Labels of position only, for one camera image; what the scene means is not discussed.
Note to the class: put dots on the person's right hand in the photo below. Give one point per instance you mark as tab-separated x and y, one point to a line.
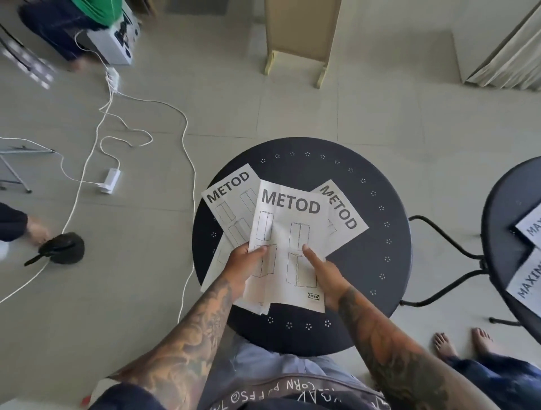
332	283

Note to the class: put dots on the person's left hand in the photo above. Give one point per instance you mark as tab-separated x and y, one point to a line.
236	270

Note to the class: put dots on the person's left thumb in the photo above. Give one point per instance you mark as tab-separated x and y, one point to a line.
258	252

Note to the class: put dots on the white instruction booklet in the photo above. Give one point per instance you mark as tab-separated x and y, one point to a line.
217	266
230	202
344	219
287	236

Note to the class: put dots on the person's left forearm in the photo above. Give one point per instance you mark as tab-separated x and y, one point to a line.
186	350

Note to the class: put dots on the person's right forearm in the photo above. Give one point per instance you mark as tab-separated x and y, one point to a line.
401	359

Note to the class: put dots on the grey-blue shorts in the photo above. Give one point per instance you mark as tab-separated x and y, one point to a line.
262	363

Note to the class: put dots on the round black perforated table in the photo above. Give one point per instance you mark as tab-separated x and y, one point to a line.
372	262

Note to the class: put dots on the dark printed shirt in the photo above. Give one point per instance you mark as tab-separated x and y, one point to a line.
270	397

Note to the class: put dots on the white power adapter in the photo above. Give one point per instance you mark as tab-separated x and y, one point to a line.
110	179

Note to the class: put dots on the black bag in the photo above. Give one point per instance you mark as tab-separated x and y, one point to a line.
63	249

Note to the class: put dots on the white power strip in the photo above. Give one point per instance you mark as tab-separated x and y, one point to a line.
112	79

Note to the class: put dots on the beige wooden panel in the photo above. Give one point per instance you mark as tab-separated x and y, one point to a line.
302	29

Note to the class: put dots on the black metal table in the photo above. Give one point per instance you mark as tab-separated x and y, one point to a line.
503	228

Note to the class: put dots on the white cardboard box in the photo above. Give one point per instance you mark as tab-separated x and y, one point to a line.
114	42

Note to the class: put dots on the metal stand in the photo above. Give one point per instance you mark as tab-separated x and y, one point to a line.
17	169

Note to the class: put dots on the white paper booklet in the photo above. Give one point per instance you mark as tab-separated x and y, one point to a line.
531	226
526	281

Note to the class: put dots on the striped metal ladder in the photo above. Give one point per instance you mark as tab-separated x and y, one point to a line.
29	63

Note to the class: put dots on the white curtain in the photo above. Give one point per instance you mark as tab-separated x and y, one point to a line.
511	55

